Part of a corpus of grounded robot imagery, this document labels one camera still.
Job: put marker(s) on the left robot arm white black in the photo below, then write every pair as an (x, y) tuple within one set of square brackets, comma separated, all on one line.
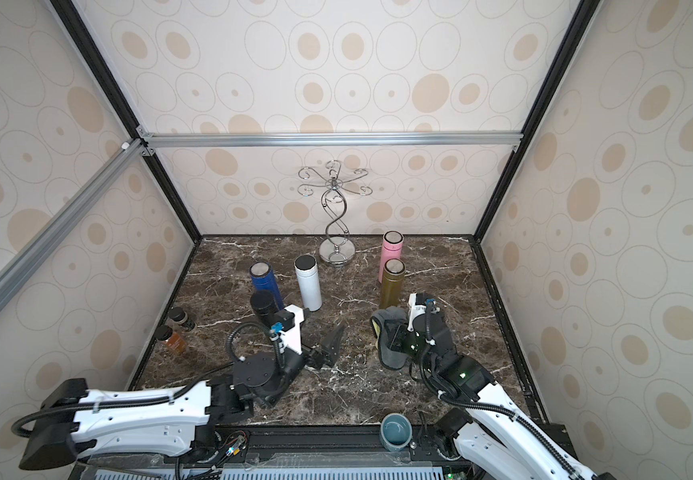
[(76, 422)]

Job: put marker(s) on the black thermos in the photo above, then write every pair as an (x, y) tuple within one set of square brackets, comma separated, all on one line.
[(264, 307)]

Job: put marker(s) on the blue thermos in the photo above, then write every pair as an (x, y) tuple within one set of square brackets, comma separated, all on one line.
[(263, 278)]

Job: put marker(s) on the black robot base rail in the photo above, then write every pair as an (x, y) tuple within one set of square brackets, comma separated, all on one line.
[(276, 452)]

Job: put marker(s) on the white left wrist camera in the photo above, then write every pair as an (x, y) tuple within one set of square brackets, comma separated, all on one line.
[(291, 327)]

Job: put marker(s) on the silver metal cup stand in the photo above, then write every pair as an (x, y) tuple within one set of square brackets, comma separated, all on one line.
[(337, 249)]

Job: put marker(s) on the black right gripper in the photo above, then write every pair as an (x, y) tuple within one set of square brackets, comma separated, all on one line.
[(406, 339)]

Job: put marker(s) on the white thermos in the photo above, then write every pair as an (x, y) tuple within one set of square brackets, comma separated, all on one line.
[(309, 281)]

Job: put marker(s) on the pink thermos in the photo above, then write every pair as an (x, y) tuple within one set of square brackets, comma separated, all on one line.
[(392, 243)]

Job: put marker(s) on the orange spice jar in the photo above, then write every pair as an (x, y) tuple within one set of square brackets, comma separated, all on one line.
[(170, 338)]

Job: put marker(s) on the left aluminium frame bar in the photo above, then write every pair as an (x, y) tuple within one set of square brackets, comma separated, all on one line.
[(40, 248)]

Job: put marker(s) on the teal ceramic mug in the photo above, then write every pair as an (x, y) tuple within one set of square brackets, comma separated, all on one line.
[(395, 432)]

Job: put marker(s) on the grey yellow cleaning cloth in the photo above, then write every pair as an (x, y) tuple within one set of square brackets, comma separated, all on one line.
[(385, 323)]

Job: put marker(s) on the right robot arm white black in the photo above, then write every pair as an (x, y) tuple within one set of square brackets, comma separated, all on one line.
[(485, 426)]

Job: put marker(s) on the horizontal aluminium frame bar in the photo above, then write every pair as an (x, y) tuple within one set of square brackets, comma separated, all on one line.
[(342, 139)]

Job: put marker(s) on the dark lid spice jar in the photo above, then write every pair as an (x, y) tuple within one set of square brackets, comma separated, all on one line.
[(181, 318)]

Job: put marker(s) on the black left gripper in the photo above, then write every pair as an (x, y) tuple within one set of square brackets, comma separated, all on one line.
[(327, 353)]

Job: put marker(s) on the gold thermos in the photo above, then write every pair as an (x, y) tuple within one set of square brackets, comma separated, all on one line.
[(391, 283)]

